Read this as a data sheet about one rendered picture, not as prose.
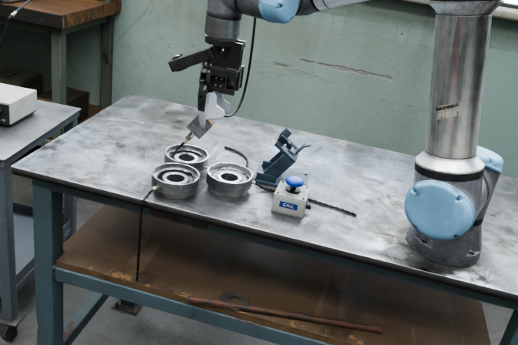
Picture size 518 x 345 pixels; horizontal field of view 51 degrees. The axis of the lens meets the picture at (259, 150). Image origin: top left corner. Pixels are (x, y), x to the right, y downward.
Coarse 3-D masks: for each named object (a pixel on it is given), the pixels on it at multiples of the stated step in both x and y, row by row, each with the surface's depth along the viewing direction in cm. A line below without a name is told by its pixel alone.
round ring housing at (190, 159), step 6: (186, 144) 133; (168, 150) 130; (174, 150) 132; (192, 150) 133; (198, 150) 133; (204, 150) 132; (168, 156) 126; (174, 156) 129; (180, 156) 131; (186, 156) 131; (192, 156) 131; (204, 156) 131; (180, 162) 124; (186, 162) 124; (192, 162) 124; (198, 162) 125; (204, 162) 127; (198, 168) 126; (204, 168) 128
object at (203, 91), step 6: (204, 78) 118; (204, 84) 117; (198, 90) 117; (204, 90) 117; (198, 96) 117; (204, 96) 118; (198, 102) 118; (204, 102) 119; (198, 108) 119; (204, 108) 119
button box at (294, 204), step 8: (280, 184) 120; (280, 192) 117; (288, 192) 117; (296, 192) 117; (304, 192) 118; (280, 200) 116; (288, 200) 116; (296, 200) 115; (304, 200) 115; (272, 208) 117; (280, 208) 117; (288, 208) 116; (296, 208) 116; (304, 208) 116; (296, 216) 116
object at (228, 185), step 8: (208, 168) 123; (216, 168) 126; (224, 168) 127; (232, 168) 128; (240, 168) 127; (208, 176) 121; (224, 176) 125; (232, 176) 125; (240, 176) 124; (248, 176) 125; (208, 184) 121; (216, 184) 119; (224, 184) 118; (232, 184) 118; (240, 184) 119; (248, 184) 121; (216, 192) 120; (224, 192) 119; (232, 192) 119; (240, 192) 120
